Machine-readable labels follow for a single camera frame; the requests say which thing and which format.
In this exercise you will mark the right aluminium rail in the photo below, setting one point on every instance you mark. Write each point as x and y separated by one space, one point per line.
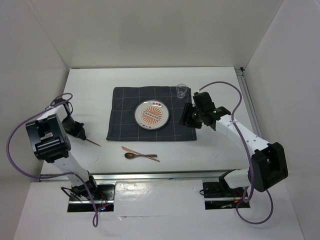
240 74

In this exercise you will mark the patterned glass plate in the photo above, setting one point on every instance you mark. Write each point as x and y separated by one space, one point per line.
151 114

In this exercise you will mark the copper fork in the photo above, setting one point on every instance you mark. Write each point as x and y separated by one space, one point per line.
92 142

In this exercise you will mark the copper knife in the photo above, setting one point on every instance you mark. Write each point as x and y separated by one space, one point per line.
132 151

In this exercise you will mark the dark wooden spoon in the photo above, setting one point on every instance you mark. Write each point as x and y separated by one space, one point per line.
130 155

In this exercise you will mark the dark grey checked cloth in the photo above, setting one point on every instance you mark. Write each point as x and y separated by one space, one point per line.
123 126

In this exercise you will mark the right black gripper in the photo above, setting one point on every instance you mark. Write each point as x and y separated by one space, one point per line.
186 117

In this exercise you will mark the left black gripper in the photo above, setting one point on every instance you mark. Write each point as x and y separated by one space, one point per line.
81 134

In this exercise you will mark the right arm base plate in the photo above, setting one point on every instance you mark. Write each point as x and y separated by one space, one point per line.
218 197

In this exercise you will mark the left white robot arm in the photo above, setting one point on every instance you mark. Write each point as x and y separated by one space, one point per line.
49 140

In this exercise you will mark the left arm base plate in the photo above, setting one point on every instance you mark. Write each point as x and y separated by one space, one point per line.
103 200

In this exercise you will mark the front aluminium rail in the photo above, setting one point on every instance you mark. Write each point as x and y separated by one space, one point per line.
159 176

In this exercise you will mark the aluminium rail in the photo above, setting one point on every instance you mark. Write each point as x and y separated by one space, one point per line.
240 74
159 176

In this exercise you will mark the clear plastic cup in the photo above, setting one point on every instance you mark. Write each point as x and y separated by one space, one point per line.
181 90

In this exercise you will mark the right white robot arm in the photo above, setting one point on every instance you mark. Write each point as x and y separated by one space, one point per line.
267 161

